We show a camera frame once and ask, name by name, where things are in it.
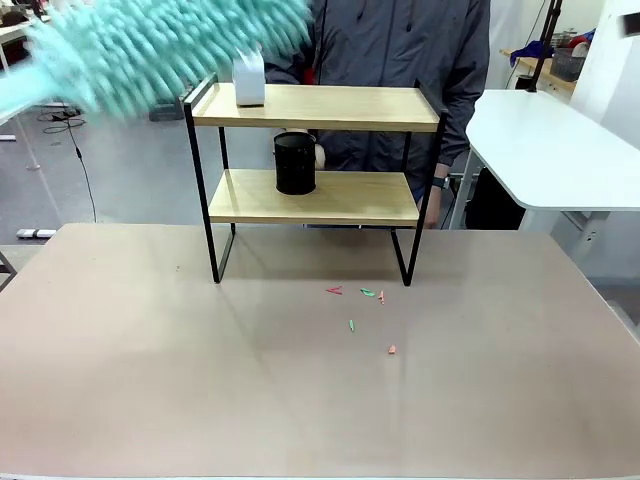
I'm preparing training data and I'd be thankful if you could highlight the person right hand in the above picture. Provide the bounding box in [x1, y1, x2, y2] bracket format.
[285, 128, 328, 170]

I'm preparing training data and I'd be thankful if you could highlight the person left hand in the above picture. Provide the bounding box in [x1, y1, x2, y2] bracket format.
[425, 188, 445, 229]

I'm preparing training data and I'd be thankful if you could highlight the black cylindrical tin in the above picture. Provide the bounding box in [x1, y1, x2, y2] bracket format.
[273, 131, 318, 196]

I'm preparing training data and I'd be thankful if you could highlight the teal chenille duster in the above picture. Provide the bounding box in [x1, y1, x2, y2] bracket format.
[0, 0, 317, 122]

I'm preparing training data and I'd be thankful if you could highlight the person left forearm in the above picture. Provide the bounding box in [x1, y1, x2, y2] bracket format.
[433, 84, 492, 181]

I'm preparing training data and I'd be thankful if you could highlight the white carton box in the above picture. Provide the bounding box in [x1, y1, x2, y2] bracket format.
[232, 48, 267, 108]

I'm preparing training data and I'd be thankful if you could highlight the person in grey jacket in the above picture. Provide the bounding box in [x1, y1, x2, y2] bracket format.
[263, 0, 492, 230]

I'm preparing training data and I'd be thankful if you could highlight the white side table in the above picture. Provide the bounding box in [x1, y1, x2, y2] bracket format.
[448, 88, 640, 246]

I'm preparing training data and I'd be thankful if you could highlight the grey floor box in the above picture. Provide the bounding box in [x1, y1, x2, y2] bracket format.
[148, 95, 185, 122]

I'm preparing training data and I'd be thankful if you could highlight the wooden background bench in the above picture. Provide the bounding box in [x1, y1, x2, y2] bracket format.
[498, 47, 579, 94]

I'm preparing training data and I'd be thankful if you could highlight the blue cloth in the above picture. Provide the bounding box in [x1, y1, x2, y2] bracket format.
[508, 39, 557, 67]

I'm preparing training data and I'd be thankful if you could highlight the black frame wooden shelf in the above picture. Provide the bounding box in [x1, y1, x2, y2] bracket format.
[180, 72, 450, 288]

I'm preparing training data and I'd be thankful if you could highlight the grey wire basket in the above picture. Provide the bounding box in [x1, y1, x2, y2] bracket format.
[551, 46, 587, 82]

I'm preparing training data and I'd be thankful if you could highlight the black camera stand pole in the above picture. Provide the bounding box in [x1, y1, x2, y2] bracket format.
[525, 0, 564, 94]

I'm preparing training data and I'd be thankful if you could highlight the black floor cable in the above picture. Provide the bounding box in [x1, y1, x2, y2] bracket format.
[35, 110, 98, 224]

